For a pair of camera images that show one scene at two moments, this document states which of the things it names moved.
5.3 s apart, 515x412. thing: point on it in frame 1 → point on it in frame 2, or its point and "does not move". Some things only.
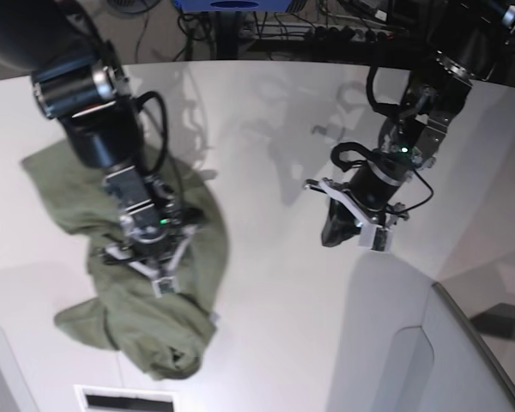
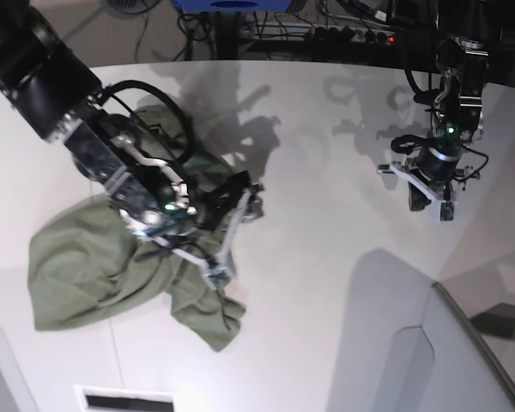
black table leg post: x=227 y=35 does not move
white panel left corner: x=4 y=389 does not move
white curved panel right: x=412 y=348 does not move
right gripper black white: x=364 y=202 → x=433 y=173
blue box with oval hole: x=233 y=6 does not move
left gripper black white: x=154 y=241 → x=160 y=204
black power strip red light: x=348 y=34 does not move
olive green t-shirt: x=166 y=336 → x=88 y=260
